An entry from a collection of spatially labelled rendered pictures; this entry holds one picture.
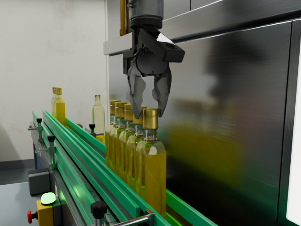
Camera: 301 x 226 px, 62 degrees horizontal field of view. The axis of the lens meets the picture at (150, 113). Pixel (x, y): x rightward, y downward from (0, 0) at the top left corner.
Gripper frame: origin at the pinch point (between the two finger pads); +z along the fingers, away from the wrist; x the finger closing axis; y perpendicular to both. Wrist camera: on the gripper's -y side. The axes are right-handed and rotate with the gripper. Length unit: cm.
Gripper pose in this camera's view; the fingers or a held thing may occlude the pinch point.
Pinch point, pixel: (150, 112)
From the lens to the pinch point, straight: 56.4
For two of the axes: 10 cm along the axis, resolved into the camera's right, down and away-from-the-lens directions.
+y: -4.8, -1.2, 8.7
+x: -8.8, 0.6, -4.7
